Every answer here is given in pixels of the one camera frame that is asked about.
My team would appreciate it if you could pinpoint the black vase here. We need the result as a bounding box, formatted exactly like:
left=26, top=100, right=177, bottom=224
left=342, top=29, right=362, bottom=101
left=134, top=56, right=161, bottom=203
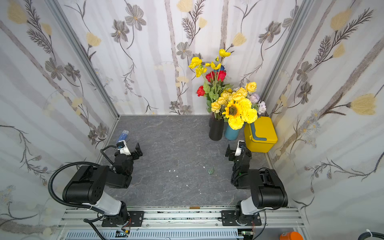
left=209, top=118, right=225, bottom=141

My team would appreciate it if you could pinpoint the yellow sunflower stem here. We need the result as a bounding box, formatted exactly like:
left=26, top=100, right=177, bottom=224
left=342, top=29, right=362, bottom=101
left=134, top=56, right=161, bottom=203
left=222, top=100, right=242, bottom=120

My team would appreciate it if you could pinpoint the yellow rose bunch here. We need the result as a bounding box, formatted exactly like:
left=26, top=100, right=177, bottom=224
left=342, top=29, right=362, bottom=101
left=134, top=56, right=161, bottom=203
left=212, top=82, right=257, bottom=114

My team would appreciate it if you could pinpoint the yellow poppy flower stem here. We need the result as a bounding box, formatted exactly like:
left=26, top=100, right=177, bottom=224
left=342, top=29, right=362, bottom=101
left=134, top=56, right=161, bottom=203
left=189, top=57, right=211, bottom=86

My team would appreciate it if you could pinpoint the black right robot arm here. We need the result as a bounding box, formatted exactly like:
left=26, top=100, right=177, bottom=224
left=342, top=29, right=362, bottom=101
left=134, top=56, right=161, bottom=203
left=221, top=141, right=289, bottom=227

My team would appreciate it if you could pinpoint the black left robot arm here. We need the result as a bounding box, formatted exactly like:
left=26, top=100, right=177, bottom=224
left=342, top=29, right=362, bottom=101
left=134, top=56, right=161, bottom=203
left=48, top=141, right=144, bottom=228

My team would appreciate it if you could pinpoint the teal vase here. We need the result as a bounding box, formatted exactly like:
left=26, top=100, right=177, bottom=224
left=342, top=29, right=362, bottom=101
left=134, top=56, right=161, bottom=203
left=225, top=125, right=240, bottom=141

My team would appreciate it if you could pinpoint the dark glass vase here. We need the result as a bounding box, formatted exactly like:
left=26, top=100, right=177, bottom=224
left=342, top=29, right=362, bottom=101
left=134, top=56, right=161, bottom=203
left=209, top=113, right=215, bottom=128

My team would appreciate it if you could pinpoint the blue pill organizer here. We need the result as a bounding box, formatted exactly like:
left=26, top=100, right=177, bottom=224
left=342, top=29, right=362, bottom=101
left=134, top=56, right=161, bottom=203
left=117, top=130, right=129, bottom=143

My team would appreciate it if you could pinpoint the small green fallen leaf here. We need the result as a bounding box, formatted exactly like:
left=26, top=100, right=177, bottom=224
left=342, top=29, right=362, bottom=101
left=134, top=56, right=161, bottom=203
left=208, top=167, right=215, bottom=175

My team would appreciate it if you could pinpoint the yellow marigold bouquet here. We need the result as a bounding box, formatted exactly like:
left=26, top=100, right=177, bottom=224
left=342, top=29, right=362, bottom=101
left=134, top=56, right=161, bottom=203
left=227, top=99, right=258, bottom=130

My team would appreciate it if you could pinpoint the yellow lidded box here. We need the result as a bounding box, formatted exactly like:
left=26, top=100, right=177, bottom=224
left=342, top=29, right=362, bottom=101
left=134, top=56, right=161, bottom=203
left=244, top=117, right=278, bottom=153

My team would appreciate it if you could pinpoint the mixed tulip sunflower bouquet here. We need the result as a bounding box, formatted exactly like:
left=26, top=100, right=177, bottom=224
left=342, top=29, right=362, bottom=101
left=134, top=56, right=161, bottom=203
left=247, top=93, right=267, bottom=116

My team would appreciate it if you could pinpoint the red rose bouquet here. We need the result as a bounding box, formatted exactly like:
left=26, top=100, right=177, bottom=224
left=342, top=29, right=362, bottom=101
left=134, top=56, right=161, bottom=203
left=197, top=65, right=232, bottom=113

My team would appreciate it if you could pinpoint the orange object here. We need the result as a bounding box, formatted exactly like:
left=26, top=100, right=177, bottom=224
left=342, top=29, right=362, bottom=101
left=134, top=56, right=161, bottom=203
left=279, top=232, right=304, bottom=240

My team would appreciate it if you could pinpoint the tall yellow poppy stem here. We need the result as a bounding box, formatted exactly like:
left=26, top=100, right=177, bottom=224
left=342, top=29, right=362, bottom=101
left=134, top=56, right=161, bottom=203
left=206, top=49, right=231, bottom=87

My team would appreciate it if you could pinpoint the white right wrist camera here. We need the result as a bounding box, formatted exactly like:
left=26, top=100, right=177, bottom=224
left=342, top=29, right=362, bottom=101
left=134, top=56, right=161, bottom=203
left=235, top=140, right=246, bottom=157

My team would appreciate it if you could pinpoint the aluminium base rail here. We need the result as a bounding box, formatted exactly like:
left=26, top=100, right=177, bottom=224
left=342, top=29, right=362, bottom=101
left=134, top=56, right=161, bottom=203
left=54, top=206, right=309, bottom=240

